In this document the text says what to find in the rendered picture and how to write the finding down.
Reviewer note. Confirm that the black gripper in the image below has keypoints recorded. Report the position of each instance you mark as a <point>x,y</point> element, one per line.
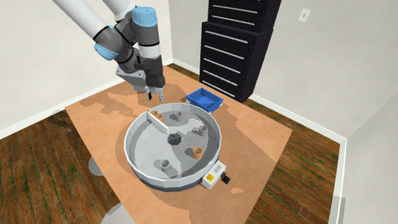
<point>151,63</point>

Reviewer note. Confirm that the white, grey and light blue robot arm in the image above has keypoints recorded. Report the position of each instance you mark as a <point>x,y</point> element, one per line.
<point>140,25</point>

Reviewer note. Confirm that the grey metal sleeve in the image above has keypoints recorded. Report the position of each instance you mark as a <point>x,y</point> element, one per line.
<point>202,130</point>
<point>178,116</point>
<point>165,162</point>

